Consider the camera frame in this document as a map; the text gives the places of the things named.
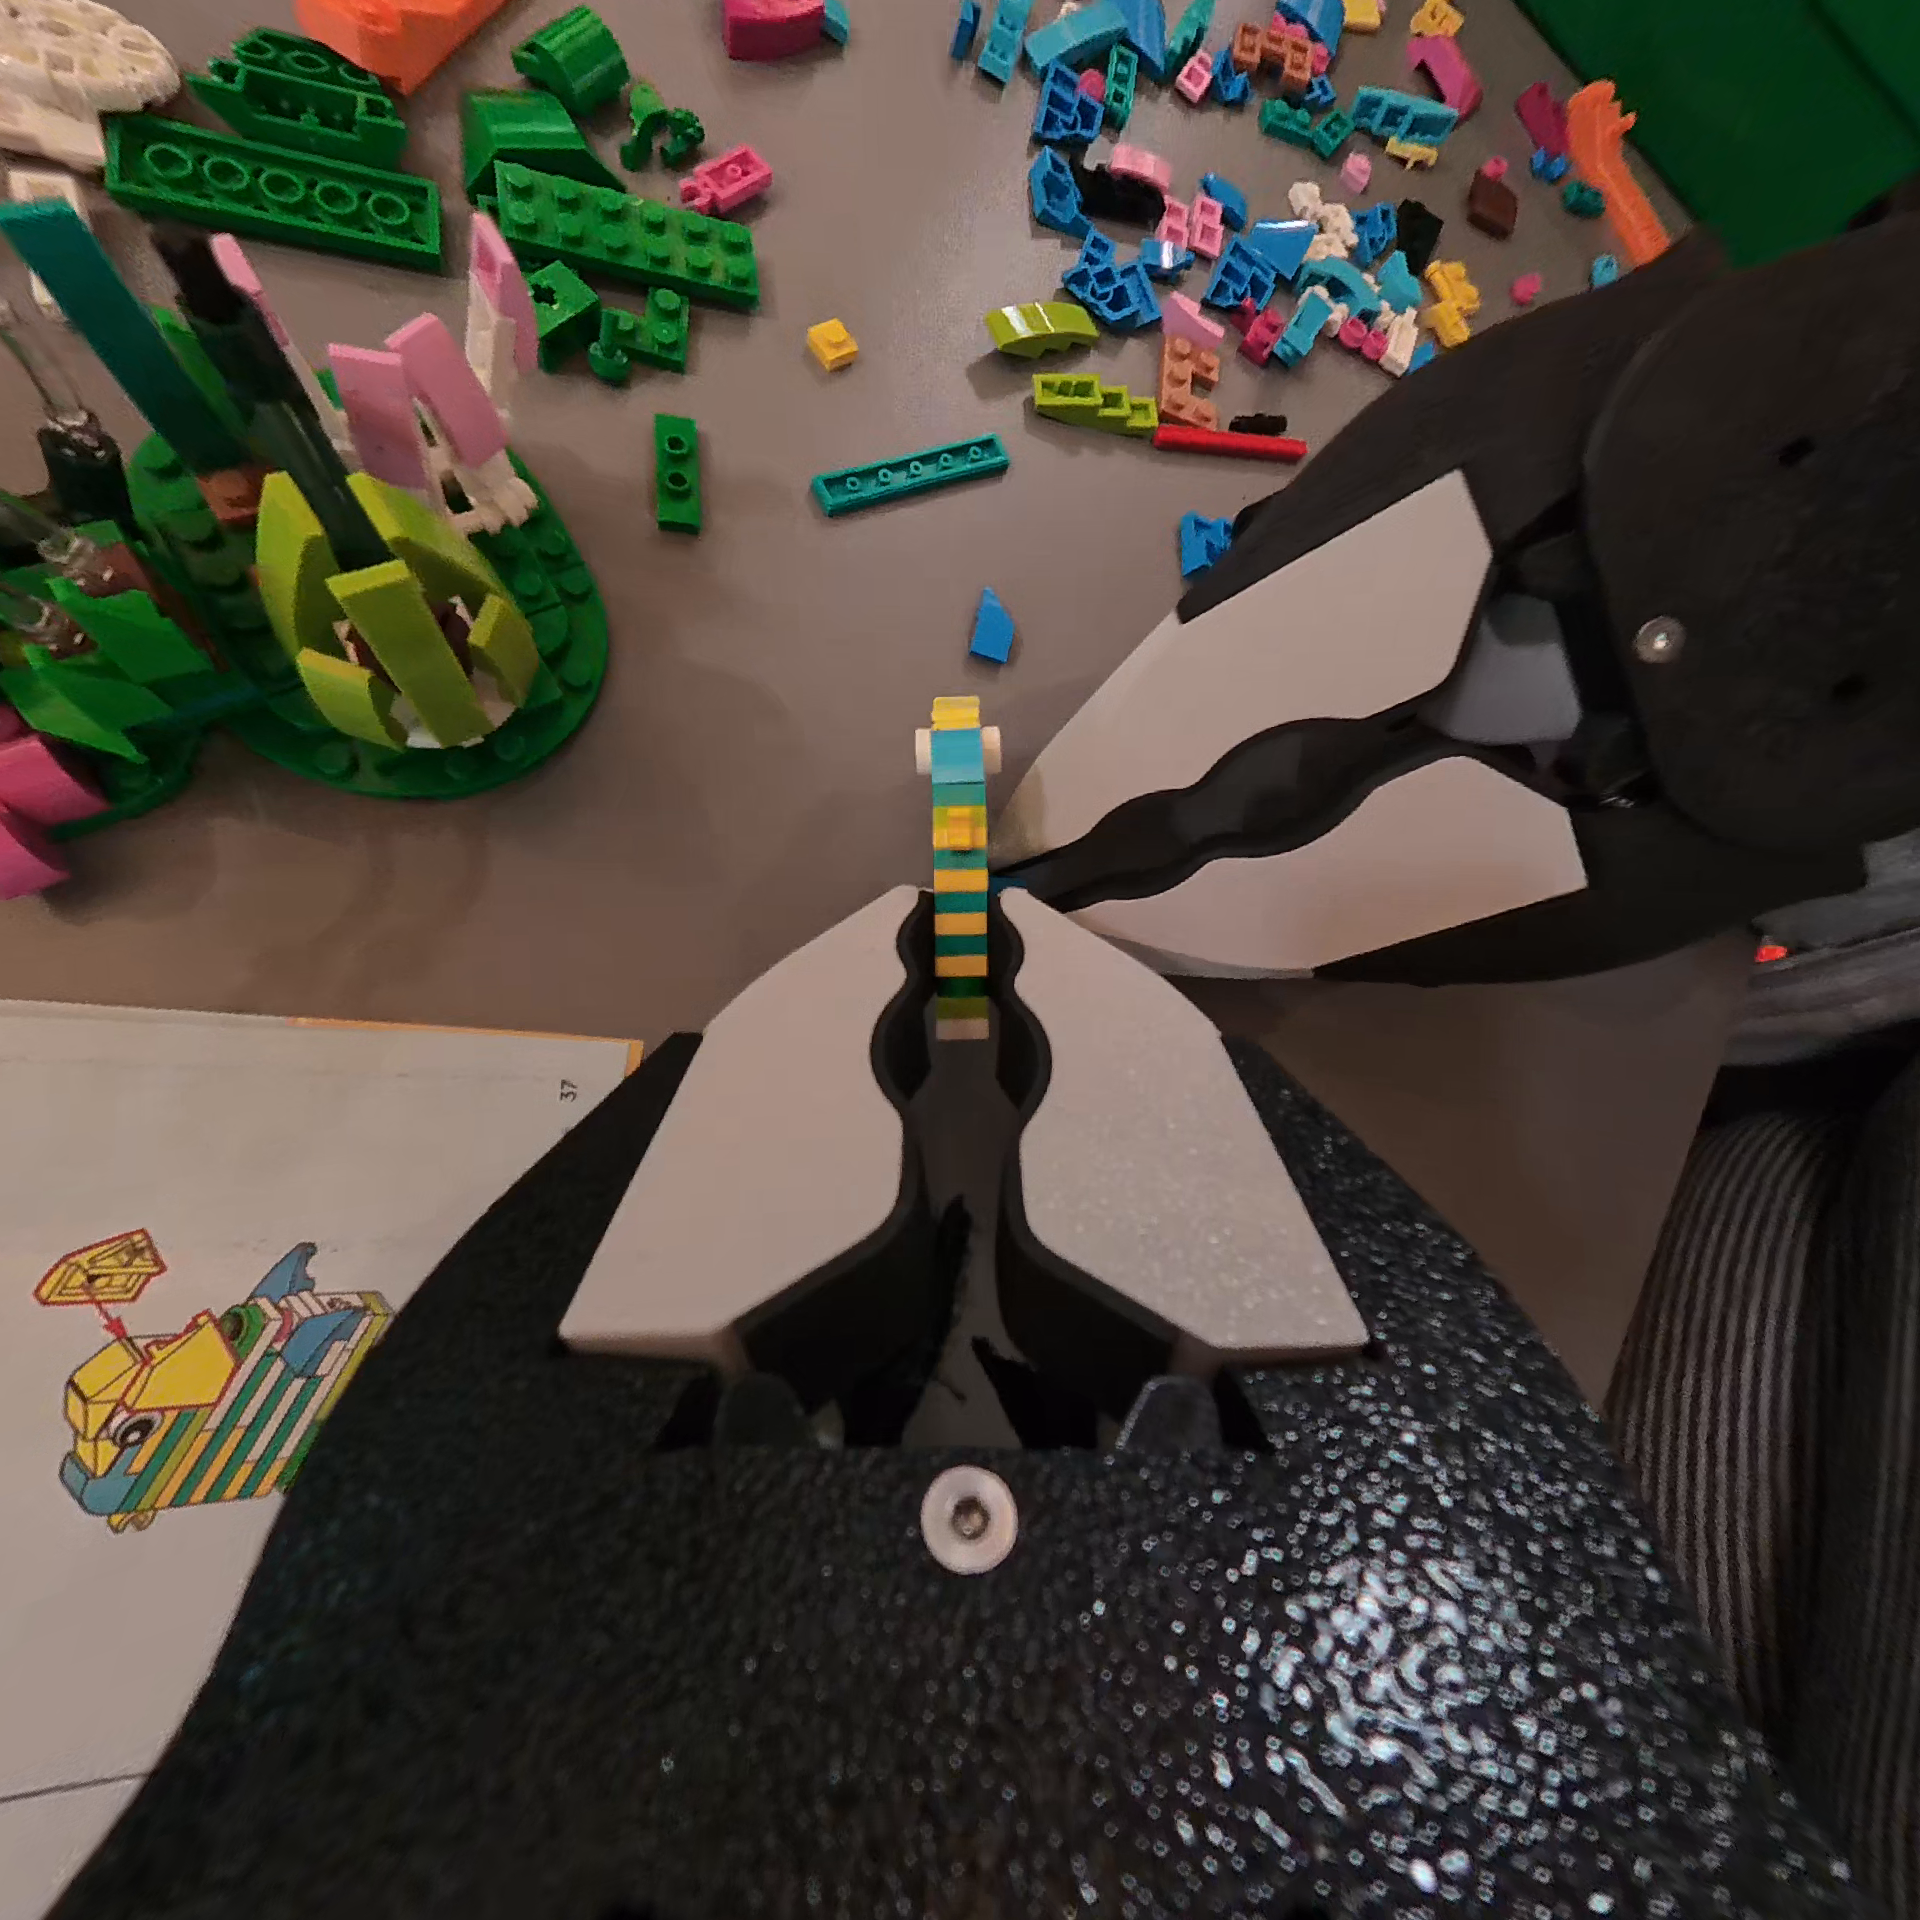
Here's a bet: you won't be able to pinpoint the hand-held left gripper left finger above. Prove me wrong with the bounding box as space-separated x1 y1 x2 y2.
558 881 978 1450

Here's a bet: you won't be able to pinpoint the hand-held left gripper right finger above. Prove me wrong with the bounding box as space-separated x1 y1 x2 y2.
990 883 1373 1450

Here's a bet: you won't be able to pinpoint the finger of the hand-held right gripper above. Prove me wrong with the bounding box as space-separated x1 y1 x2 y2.
1034 749 1591 981
991 466 1501 880

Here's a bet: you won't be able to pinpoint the striped toy brick fish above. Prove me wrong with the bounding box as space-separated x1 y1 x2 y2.
911 693 1007 1042

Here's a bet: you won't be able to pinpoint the grey desk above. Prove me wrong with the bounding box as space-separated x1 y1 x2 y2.
0 0 1750 1404

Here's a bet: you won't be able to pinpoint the lime stepped brick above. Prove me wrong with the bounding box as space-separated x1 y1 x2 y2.
1031 372 1161 438

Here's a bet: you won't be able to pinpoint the orange coral brick piece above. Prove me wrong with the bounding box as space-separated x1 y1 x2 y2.
1563 78 1671 267

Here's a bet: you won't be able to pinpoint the lime curved brick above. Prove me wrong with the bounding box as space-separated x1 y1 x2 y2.
983 297 1105 364

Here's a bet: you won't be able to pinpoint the pile of small colourful bricks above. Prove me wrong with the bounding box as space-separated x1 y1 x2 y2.
951 0 1629 384

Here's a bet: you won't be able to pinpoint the green plastic bin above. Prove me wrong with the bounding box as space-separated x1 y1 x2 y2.
1512 0 1920 269

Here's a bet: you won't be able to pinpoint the teal brick plate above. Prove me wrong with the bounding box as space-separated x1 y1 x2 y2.
810 431 1010 519

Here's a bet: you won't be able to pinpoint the toy brick instruction booklet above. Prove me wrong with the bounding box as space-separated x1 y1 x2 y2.
0 995 648 1920

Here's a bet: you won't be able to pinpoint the person's striped trousers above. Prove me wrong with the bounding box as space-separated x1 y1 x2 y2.
1602 1050 1920 1884

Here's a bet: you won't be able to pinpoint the green toy brick plant model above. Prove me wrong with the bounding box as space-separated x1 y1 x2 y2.
0 194 613 905

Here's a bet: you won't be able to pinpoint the pile of green bricks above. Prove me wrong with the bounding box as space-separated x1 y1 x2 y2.
102 4 763 388

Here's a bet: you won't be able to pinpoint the orange toy brick piece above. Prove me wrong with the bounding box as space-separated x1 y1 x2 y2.
293 0 516 96

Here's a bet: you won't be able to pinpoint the pile of white bricks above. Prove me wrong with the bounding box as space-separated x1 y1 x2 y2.
0 0 186 203

